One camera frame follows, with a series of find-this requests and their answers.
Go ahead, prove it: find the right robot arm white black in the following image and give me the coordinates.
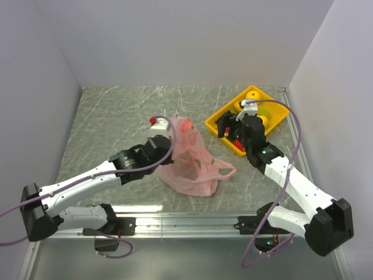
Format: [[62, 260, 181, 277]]
[[216, 111, 354, 256]]

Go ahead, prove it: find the red strawberry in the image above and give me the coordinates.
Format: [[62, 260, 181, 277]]
[[233, 140, 245, 152]]

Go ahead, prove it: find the yellow plastic tray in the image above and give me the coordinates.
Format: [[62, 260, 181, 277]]
[[205, 85, 290, 157]]

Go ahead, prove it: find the aluminium rail frame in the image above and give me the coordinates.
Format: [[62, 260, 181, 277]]
[[17, 86, 355, 280]]

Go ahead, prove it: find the yellow apple with stem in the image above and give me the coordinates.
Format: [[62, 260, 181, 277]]
[[245, 90, 261, 100]]

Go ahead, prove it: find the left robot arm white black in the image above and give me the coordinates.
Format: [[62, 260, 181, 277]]
[[20, 135, 174, 242]]

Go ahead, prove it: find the dark purple grape bunch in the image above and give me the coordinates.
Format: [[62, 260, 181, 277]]
[[215, 115, 224, 125]]

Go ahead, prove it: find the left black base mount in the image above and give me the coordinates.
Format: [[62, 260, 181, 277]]
[[82, 217, 136, 259]]

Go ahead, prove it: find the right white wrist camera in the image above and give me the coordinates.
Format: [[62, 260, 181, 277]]
[[236, 99, 258, 121]]

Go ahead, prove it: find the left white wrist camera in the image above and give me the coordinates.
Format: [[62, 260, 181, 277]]
[[149, 117, 171, 139]]

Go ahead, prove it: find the yellow pear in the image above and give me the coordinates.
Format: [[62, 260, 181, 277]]
[[258, 115, 269, 128]]

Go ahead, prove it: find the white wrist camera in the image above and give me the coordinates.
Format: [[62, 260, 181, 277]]
[[149, 117, 171, 139], [236, 99, 258, 121]]

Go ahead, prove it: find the pink plastic bag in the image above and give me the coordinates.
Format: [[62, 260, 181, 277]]
[[155, 117, 237, 197]]

